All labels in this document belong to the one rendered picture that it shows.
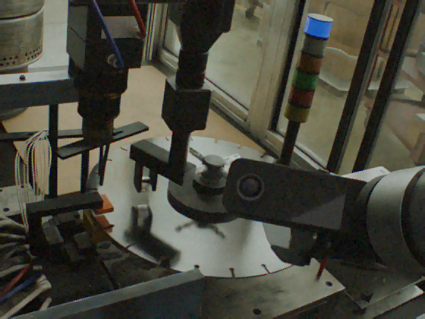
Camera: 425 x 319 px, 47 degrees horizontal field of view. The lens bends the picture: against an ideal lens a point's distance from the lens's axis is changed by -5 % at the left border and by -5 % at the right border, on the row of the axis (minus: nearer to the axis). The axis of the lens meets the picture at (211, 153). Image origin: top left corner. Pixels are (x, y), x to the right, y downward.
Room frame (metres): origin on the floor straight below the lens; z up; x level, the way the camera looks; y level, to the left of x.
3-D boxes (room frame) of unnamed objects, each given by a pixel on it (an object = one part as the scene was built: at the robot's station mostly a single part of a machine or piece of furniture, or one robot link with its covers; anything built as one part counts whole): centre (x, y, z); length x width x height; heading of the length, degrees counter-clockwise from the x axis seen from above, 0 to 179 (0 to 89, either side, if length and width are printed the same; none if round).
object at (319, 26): (0.86, -0.14, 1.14); 0.05 x 0.04 x 0.03; 36
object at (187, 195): (0.58, -0.01, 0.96); 0.11 x 0.11 x 0.03
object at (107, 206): (0.47, 0.15, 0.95); 0.10 x 0.03 x 0.07; 126
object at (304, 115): (0.86, -0.14, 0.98); 0.05 x 0.04 x 0.03; 36
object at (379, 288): (0.73, -0.31, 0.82); 0.18 x 0.18 x 0.15; 36
